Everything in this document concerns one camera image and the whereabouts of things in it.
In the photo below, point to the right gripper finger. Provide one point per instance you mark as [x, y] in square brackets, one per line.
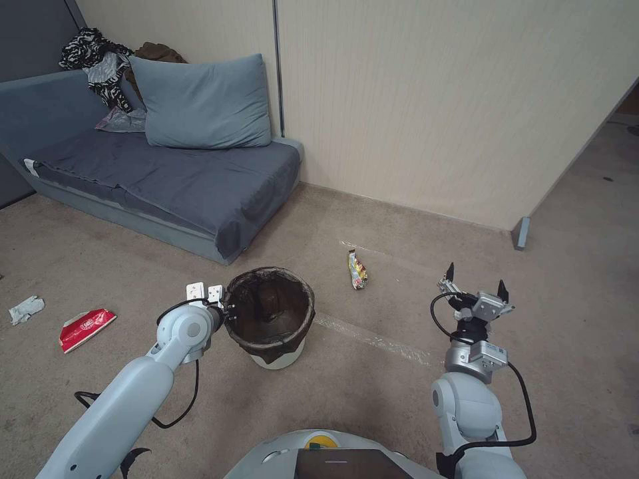
[449, 287]
[503, 293]

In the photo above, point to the white trash bin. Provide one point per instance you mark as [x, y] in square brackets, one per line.
[279, 356]

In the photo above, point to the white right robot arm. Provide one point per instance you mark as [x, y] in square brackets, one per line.
[469, 404]

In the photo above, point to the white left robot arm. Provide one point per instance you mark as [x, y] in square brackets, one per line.
[135, 389]

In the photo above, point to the black bin liner bag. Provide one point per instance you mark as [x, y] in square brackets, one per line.
[239, 335]

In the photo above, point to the grey partition foot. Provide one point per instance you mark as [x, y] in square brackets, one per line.
[521, 233]

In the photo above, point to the crumpled colourful snack wrapper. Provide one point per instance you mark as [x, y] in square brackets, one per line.
[358, 272]

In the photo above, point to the dark blue bed sheet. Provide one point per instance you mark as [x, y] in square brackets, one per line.
[174, 184]

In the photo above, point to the red paper packet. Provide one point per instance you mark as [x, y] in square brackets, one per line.
[85, 329]

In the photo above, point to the white robot front shell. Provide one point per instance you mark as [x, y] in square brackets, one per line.
[279, 451]

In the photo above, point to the crumpled grey tissue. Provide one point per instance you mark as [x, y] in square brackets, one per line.
[25, 310]

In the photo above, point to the blue-grey pillow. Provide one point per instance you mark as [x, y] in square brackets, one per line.
[204, 105]

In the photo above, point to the grey pink plastic bag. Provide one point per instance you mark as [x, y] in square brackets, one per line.
[117, 122]

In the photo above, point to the brown cloth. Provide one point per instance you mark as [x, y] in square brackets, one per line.
[157, 52]

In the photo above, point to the blue-grey sofa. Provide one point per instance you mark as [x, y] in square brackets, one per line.
[40, 100]

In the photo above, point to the black white zebra cloth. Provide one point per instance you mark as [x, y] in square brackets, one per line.
[87, 45]

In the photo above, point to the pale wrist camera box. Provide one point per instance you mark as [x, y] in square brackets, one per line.
[488, 304]

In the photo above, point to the vertical metal wall strip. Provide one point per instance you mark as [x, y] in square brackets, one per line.
[278, 65]

